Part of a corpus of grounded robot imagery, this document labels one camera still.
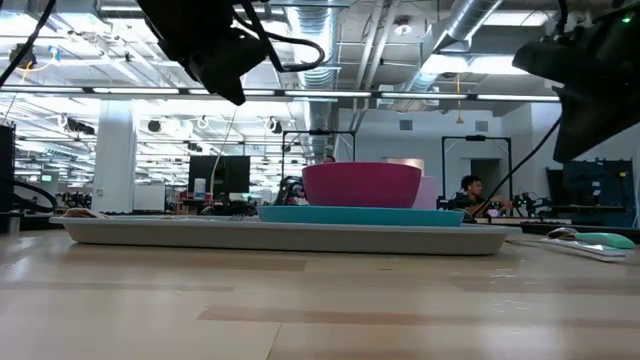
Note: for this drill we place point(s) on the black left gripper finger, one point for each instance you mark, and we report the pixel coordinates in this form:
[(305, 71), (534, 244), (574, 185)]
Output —
[(225, 60)]

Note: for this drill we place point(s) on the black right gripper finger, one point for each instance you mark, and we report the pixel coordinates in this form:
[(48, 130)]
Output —
[(595, 120)]

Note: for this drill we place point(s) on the metal fork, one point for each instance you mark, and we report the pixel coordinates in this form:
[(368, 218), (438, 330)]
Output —
[(239, 218)]

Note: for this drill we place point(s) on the lilac plastic mug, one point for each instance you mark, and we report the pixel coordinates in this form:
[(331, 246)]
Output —
[(427, 195)]

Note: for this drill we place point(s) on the magenta plastic bowl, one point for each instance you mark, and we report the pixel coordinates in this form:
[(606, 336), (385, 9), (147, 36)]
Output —
[(360, 185)]

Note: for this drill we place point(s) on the blue plastic plate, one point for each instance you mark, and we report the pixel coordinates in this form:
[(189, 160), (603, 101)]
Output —
[(350, 216)]

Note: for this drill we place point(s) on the black background robot arm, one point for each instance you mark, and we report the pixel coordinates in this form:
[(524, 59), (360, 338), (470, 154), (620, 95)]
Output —
[(290, 190)]

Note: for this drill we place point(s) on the grey plastic tray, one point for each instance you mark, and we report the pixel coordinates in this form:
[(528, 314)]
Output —
[(250, 240)]

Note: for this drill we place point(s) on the long linear light strip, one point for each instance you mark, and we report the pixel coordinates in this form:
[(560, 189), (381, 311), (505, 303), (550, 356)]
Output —
[(325, 93)]

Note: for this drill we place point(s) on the black monitor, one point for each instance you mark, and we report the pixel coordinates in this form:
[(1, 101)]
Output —
[(230, 175)]

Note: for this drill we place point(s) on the wooden desk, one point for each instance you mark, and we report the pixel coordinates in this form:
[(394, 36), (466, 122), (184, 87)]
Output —
[(530, 220)]

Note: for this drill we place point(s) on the white canister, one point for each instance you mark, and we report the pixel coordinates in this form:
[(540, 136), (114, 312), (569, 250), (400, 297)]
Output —
[(199, 190)]

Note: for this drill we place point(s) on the person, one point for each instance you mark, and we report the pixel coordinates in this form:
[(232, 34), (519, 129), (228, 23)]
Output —
[(472, 186)]

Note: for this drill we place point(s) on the white square pillar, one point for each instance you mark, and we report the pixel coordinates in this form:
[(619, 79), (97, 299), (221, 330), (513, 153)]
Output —
[(115, 160)]

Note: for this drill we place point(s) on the black box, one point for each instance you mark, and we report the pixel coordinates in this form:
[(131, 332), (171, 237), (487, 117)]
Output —
[(6, 170)]

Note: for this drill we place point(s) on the silver ventilation duct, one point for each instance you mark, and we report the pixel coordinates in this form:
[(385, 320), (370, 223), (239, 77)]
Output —
[(465, 20), (312, 85)]

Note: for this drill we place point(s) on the black gantry frame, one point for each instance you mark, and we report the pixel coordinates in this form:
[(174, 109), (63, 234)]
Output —
[(475, 137), (320, 132)]

